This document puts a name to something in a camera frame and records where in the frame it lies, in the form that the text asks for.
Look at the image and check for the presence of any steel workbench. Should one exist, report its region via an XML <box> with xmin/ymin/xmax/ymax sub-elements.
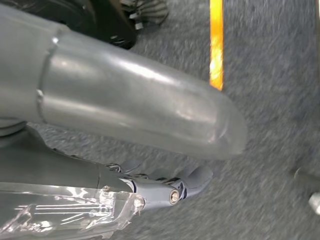
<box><xmin>290</xmin><ymin>167</ymin><xmax>320</xmax><ymax>216</ymax></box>

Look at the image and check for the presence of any yellow floor tape square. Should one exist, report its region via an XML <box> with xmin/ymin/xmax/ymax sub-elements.
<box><xmin>209</xmin><ymin>0</ymin><xmax>224</xmax><ymax>91</ymax></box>

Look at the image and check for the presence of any clear plastic film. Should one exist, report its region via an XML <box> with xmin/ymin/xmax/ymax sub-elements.
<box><xmin>0</xmin><ymin>182</ymin><xmax>146</xmax><ymax>240</ymax></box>

